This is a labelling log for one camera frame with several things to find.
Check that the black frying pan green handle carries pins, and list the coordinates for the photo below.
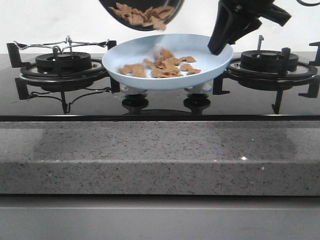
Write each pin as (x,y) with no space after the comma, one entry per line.
(143,15)

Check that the black glass gas cooktop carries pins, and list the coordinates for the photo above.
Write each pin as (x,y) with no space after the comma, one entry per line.
(228,101)

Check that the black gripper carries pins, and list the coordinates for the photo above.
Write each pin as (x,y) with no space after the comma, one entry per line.
(237,18)

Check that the right burner with pan support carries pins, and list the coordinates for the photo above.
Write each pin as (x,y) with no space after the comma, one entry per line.
(270,70)

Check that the grey metal post behind stove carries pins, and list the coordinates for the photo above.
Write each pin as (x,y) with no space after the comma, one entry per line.
(260,41)

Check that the burner with pan support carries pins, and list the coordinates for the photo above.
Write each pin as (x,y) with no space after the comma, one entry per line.
(270,70)
(60,71)

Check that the silver stove knob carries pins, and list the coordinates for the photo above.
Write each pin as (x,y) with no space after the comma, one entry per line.
(128,90)
(204,88)

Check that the light blue plate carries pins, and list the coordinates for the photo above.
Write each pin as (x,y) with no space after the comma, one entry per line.
(136,50)

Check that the silver left stove knob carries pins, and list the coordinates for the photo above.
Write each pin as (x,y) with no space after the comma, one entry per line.
(128,90)

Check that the silver right stove knob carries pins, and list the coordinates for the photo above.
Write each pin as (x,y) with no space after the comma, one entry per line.
(204,88)

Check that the brown meat pieces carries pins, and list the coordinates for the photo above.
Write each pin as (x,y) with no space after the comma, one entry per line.
(165,65)

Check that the left burner with pan support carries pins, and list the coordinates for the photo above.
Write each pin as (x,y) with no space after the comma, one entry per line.
(60,71)

